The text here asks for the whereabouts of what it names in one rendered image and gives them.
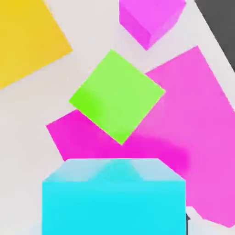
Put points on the small cyan cube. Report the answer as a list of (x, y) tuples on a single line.
[(113, 205)]

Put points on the small green cube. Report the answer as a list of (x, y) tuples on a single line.
[(117, 97)]

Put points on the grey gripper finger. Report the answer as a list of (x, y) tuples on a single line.
[(187, 224)]

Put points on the large magenta box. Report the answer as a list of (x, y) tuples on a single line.
[(192, 113)]

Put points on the large yellow box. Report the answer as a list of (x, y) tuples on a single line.
[(25, 36)]

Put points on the small violet cube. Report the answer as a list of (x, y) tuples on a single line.
[(152, 16)]

